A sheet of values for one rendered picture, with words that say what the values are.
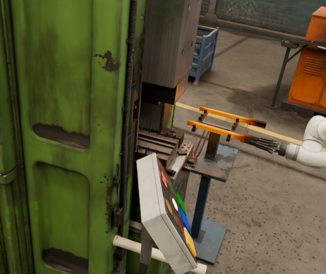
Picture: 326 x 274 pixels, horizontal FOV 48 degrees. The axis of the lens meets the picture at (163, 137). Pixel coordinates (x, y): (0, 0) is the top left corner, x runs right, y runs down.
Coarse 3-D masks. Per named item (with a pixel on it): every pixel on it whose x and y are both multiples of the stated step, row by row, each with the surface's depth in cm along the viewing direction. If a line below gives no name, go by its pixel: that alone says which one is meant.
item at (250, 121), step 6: (204, 108) 235; (210, 108) 236; (216, 114) 233; (222, 114) 231; (228, 114) 231; (240, 120) 229; (246, 120) 227; (252, 120) 226; (258, 120) 227; (258, 126) 226; (264, 126) 225
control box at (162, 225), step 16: (144, 160) 137; (144, 176) 129; (160, 176) 127; (144, 192) 121; (160, 192) 118; (144, 208) 115; (160, 208) 112; (144, 224) 111; (160, 224) 111; (176, 224) 118; (160, 240) 115; (176, 240) 116; (176, 256) 119; (192, 256) 122; (176, 272) 123
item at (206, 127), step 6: (198, 126) 214; (204, 126) 213; (210, 126) 213; (216, 132) 211; (222, 132) 210; (228, 132) 209; (234, 138) 208; (240, 138) 207; (252, 138) 204; (258, 138) 204; (252, 144) 206
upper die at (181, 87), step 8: (184, 80) 168; (144, 88) 162; (152, 88) 161; (160, 88) 159; (168, 88) 158; (176, 88) 157; (184, 88) 173; (144, 96) 164; (152, 96) 162; (160, 96) 161; (168, 96) 160; (176, 96) 160
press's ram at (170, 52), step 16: (160, 0) 138; (176, 0) 136; (192, 0) 146; (160, 16) 140; (176, 16) 138; (192, 16) 153; (160, 32) 143; (176, 32) 141; (192, 32) 160; (160, 48) 146; (176, 48) 144; (192, 48) 168; (144, 64) 151; (160, 64) 149; (176, 64) 147; (144, 80) 155; (160, 80) 152; (176, 80) 153
